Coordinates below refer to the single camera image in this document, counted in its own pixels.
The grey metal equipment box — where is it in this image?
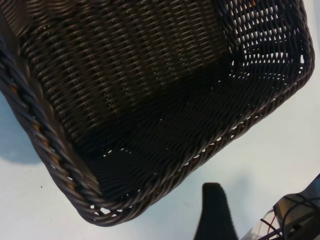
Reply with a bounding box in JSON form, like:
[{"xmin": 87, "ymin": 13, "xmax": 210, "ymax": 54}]
[{"xmin": 272, "ymin": 193, "xmax": 320, "ymax": 240}]

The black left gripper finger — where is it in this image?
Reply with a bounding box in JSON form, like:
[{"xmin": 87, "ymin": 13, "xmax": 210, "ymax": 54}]
[{"xmin": 194, "ymin": 182, "xmax": 240, "ymax": 240}]

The dark brown wicker basket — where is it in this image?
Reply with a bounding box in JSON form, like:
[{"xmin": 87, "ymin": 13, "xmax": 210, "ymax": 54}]
[{"xmin": 0, "ymin": 0, "xmax": 315, "ymax": 227}]

